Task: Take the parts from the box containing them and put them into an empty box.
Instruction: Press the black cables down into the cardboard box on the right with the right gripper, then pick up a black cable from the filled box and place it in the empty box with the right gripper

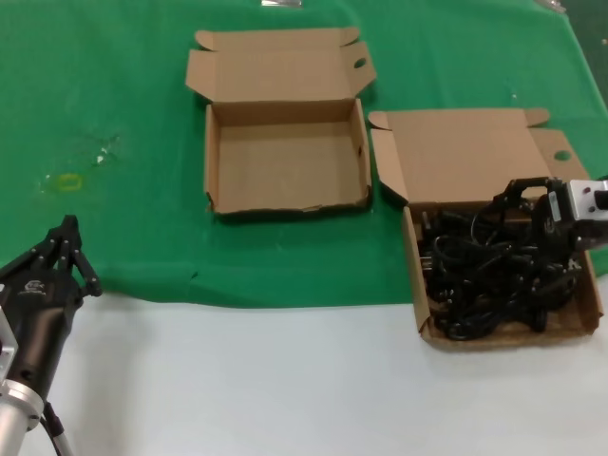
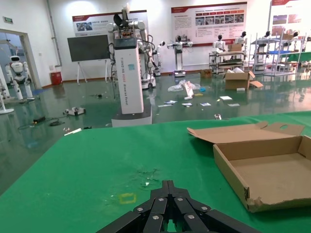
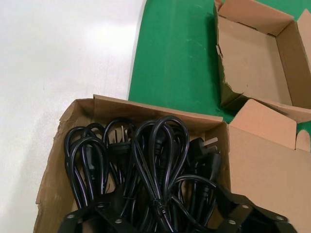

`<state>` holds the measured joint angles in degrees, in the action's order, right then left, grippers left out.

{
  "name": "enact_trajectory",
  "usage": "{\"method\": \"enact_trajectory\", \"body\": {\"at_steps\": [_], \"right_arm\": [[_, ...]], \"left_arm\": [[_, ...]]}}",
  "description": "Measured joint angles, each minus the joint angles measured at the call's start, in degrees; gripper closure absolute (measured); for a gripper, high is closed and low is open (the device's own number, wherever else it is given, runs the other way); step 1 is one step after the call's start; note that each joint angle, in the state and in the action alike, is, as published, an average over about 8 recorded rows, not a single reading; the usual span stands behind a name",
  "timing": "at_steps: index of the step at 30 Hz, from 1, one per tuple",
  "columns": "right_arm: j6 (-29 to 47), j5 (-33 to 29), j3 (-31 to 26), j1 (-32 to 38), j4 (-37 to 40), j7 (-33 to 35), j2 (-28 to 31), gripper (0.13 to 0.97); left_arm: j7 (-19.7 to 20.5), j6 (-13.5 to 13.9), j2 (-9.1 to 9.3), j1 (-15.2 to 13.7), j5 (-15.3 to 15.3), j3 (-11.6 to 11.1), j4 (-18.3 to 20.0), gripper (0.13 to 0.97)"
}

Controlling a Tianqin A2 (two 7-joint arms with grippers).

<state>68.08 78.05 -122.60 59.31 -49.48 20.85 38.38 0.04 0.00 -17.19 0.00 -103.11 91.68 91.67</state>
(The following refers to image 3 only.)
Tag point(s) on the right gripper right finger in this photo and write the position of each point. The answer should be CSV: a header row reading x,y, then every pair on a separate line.
x,y
243,216

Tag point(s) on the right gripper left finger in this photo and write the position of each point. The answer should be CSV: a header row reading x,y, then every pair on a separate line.
x,y
107,216

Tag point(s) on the open brown cardboard box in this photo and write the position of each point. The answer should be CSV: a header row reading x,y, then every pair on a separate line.
x,y
262,165
255,60

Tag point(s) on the green table cloth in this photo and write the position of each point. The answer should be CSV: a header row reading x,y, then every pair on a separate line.
x,y
175,60

